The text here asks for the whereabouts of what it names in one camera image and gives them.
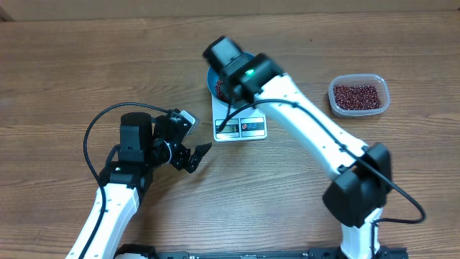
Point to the white digital kitchen scale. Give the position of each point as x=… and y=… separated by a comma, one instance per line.
x=250, y=124

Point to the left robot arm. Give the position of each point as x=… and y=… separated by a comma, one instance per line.
x=146, y=143

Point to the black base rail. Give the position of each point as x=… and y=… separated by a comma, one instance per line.
x=248, y=254

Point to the red beans in container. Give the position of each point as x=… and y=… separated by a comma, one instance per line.
x=356, y=97

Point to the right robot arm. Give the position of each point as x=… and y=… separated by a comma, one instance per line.
x=359, y=174

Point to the red beans in bowl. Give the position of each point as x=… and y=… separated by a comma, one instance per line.
x=219, y=93

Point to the blue bowl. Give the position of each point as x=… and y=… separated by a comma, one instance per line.
x=212, y=77

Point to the clear plastic container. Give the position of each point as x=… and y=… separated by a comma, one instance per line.
x=360, y=80

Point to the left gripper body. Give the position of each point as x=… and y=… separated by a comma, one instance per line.
x=163, y=151

